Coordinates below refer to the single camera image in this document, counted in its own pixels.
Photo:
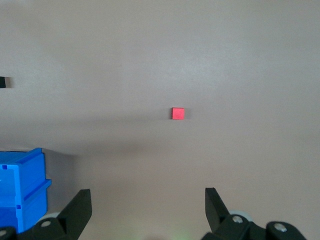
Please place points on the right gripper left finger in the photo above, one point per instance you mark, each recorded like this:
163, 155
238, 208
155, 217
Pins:
75, 215

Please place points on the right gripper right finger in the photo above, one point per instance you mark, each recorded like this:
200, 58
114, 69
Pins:
217, 215

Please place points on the small red cube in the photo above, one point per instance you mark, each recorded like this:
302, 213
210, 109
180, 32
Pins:
178, 113

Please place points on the small black cube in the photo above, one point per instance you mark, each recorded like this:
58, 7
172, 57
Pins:
2, 82

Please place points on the blue plastic storage bin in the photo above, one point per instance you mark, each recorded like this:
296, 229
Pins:
25, 180

